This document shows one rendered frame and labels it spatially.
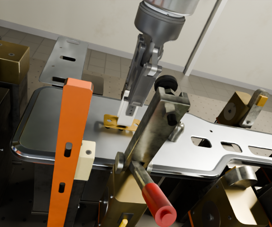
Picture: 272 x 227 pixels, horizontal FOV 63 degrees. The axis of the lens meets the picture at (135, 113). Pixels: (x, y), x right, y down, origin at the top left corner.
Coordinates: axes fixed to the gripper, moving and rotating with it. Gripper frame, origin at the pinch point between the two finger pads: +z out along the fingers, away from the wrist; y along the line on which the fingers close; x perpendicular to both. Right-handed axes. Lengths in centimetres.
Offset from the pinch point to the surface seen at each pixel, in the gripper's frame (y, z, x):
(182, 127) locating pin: -1.1, 1.6, -12.9
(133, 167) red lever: -16.4, -2.3, 0.8
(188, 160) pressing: -6.6, 5.9, -14.9
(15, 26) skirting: 255, 102, 102
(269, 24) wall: 249, 11, -211
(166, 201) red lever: -24.9, -8.7, -0.1
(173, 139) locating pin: -1.6, 5.1, -12.2
